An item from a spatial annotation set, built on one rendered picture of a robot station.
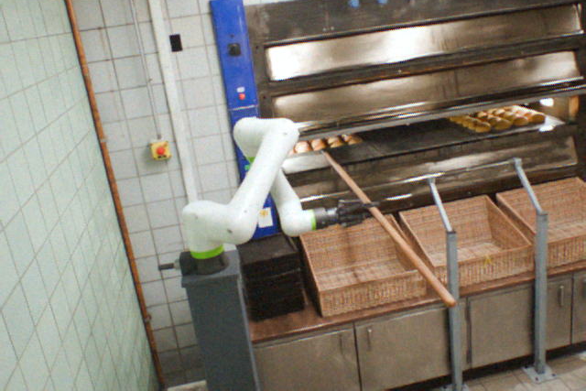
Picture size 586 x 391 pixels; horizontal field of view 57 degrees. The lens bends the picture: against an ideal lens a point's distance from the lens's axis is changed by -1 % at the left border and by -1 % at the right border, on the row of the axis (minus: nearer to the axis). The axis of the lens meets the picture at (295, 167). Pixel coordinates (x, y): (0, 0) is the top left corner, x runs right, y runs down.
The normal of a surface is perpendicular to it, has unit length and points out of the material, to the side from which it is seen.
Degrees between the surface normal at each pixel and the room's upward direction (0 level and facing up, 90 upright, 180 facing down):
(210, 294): 90
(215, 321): 90
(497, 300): 91
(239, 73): 90
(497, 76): 70
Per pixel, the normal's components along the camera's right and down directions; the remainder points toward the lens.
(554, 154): 0.12, -0.07
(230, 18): 0.18, 0.27
